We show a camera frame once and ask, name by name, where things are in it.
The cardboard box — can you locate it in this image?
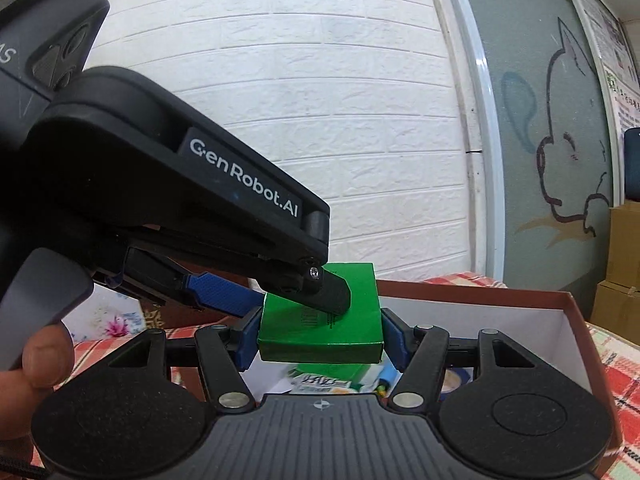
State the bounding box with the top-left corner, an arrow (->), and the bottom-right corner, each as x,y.
606,202 -> 640,286
590,280 -> 640,347

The white door frame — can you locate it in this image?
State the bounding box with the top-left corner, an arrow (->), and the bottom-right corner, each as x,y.
425,0 -> 507,288

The large green box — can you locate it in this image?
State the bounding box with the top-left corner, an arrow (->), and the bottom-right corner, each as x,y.
256,261 -> 385,363

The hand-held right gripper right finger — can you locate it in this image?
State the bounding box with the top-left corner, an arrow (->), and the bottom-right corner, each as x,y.
380,306 -> 541,408

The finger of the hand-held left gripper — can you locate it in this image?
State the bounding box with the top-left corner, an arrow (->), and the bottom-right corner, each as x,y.
259,261 -> 354,317
124,246 -> 267,319

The brown storage box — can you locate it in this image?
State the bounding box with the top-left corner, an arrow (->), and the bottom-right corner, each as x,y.
170,279 -> 624,456

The dark blue container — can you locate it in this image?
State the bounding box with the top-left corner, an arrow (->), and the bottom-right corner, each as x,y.
622,127 -> 640,202

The wall poster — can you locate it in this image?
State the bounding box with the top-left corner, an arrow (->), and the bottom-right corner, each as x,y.
555,0 -> 640,131

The black braided cable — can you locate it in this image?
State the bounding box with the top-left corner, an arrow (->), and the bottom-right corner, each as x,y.
0,457 -> 51,480

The floral plastic chair cover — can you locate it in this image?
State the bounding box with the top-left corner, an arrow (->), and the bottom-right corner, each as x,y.
64,285 -> 152,344

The person's left hand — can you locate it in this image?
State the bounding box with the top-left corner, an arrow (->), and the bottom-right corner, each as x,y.
0,322 -> 76,442

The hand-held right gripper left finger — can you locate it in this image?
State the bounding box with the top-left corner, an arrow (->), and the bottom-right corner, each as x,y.
102,305 -> 264,409

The blue tape roll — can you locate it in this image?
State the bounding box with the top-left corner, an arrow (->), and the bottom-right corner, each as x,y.
442,367 -> 474,401

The green white packet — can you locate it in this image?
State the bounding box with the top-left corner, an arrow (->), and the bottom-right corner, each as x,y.
287,362 -> 374,396

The red plaid tablecloth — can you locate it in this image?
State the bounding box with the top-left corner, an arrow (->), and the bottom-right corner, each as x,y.
0,271 -> 640,480

